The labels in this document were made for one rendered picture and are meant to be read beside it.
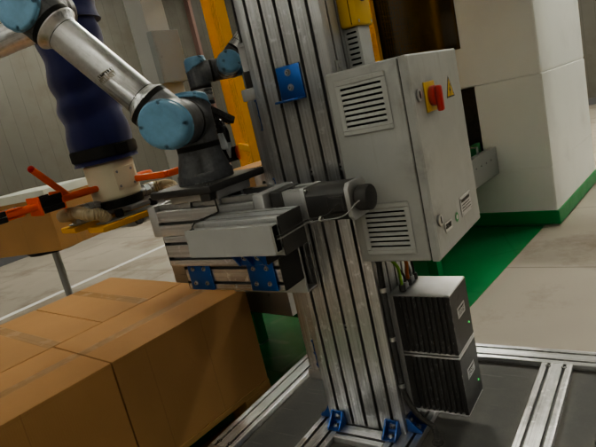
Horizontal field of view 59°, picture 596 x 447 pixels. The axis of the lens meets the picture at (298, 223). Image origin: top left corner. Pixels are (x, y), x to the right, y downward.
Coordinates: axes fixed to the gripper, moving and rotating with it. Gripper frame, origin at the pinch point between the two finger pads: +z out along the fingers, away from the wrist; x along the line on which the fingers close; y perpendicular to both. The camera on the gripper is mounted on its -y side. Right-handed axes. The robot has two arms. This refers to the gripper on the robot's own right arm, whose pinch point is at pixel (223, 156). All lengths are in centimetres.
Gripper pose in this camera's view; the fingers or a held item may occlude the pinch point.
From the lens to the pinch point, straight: 195.9
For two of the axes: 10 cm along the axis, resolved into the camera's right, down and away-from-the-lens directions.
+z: 2.2, 9.5, 2.1
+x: 7.5, -0.2, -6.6
